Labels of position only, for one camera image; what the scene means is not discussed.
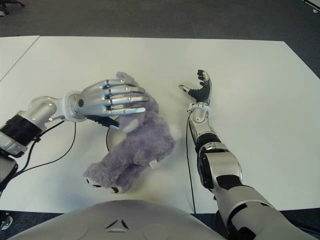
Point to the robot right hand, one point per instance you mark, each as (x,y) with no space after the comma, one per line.
(203,92)

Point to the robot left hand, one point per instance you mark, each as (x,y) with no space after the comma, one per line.
(100,100)

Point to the purple plush bunny doll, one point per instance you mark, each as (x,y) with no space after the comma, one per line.
(140,142)

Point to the robot left arm silver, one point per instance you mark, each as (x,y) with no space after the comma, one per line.
(40,110)

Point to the robot right arm silver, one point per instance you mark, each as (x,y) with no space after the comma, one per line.
(221,165)

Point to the white plate black rim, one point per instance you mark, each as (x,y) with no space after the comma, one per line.
(111,139)

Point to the silver robot torso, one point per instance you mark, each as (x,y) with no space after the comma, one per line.
(120,212)

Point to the white shoe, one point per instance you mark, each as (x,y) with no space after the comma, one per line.
(2,13)

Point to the black office chair base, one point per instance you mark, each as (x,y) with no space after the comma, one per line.
(12,2)

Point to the small white floor object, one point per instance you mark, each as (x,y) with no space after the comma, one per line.
(316,11)

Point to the black tripod leg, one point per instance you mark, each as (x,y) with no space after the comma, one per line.
(312,3)

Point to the grey caster wheel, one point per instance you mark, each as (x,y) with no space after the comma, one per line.
(5,222)

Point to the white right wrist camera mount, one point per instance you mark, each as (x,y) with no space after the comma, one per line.
(201,107)

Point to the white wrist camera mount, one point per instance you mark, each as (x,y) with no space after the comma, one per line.
(70,107)
(201,107)

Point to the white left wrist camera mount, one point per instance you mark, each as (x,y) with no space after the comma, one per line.
(70,107)

